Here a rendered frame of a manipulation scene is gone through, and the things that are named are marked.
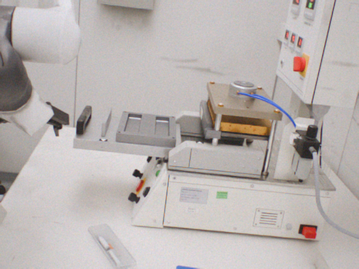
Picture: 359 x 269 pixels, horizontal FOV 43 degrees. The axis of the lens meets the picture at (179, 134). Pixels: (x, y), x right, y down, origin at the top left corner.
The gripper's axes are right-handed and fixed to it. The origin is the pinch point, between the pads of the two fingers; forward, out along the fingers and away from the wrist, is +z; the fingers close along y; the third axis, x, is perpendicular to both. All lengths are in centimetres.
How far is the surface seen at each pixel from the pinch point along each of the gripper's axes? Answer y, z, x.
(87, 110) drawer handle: -13.8, 21.0, -12.1
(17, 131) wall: 31, 173, -55
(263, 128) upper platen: -61, 5, 0
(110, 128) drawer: -20.4, 21.3, -6.5
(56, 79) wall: 5, 150, -79
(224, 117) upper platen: -51, 9, -4
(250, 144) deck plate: -65, 28, -1
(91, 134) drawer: -14.8, 16.6, -3.5
